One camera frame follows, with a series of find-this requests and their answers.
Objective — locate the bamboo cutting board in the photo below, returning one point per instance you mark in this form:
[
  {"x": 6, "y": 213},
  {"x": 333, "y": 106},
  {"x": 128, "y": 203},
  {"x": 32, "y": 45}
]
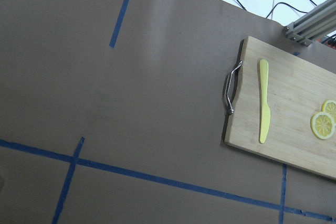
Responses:
[{"x": 296, "y": 91}]

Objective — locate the front lemon slice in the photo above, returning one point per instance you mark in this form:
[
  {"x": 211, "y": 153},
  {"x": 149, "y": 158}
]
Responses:
[{"x": 322, "y": 125}]

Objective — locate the lemon slice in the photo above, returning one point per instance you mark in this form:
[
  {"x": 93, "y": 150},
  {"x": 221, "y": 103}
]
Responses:
[
  {"x": 329, "y": 106},
  {"x": 322, "y": 125}
]

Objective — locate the rear lemon slice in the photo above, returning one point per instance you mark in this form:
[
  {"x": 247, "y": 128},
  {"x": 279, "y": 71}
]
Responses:
[{"x": 329, "y": 106}]

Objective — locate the aluminium frame post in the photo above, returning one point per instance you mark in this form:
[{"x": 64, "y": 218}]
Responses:
[{"x": 313, "y": 25}]

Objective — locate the yellow plastic knife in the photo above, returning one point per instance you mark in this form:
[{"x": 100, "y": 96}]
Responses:
[{"x": 265, "y": 110}]

